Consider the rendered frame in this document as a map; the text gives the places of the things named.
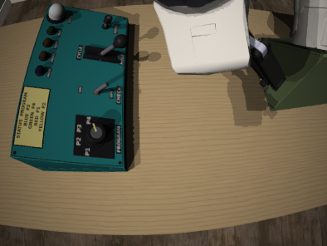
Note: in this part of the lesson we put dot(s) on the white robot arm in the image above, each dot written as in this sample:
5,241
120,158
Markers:
206,37

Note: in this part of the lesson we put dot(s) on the teal control console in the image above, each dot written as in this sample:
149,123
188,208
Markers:
66,104

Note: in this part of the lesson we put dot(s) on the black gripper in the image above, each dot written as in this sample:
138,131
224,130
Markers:
265,64

